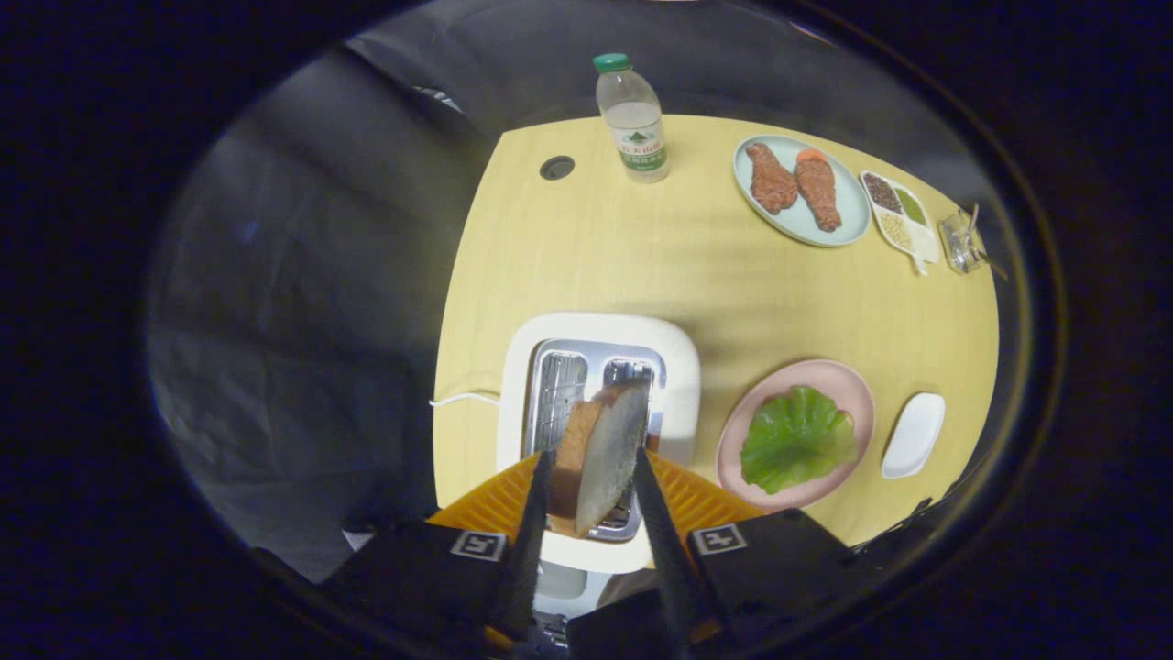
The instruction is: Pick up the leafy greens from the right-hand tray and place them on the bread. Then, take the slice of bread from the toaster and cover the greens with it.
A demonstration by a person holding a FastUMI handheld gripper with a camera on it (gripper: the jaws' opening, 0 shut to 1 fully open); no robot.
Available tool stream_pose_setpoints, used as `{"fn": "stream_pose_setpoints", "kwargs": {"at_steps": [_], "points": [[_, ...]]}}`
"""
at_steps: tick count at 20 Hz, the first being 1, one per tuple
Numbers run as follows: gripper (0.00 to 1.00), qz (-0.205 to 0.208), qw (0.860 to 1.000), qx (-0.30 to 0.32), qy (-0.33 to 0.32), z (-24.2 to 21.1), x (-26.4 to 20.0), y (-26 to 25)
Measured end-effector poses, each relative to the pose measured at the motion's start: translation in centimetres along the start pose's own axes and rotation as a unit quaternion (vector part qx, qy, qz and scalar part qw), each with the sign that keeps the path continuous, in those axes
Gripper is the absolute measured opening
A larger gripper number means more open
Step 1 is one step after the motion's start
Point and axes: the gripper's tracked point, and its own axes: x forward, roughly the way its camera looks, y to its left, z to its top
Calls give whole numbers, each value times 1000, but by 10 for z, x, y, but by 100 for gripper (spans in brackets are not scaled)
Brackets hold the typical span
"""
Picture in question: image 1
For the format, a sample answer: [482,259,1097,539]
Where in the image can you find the pink round plate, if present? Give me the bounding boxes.
[716,358,877,512]

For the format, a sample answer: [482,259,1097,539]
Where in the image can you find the brown meat piece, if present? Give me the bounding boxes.
[794,148,843,233]
[745,142,800,216]

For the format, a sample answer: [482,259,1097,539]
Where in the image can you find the pale blue oval plate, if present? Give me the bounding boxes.
[732,135,872,248]

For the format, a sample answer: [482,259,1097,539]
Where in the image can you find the brown crust bread slice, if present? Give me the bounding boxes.
[548,380,652,539]

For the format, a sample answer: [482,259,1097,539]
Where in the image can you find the green lettuce leaf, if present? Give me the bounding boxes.
[740,385,861,496]

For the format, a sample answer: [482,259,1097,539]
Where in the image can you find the white rectangular plate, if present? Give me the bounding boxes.
[881,392,947,480]

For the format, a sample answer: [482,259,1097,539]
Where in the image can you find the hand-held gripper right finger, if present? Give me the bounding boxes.
[632,446,862,660]

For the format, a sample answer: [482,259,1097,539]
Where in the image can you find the white toaster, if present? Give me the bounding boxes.
[496,312,703,615]

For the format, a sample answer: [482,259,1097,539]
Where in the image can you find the white divided seasoning dish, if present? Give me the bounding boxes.
[859,170,942,277]

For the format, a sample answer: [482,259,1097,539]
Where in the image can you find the clear plastic water bottle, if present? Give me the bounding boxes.
[592,52,670,184]

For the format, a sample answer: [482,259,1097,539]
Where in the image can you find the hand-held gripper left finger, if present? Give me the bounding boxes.
[321,447,558,654]

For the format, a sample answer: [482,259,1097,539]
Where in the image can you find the clear utensil holder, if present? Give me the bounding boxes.
[937,209,989,276]

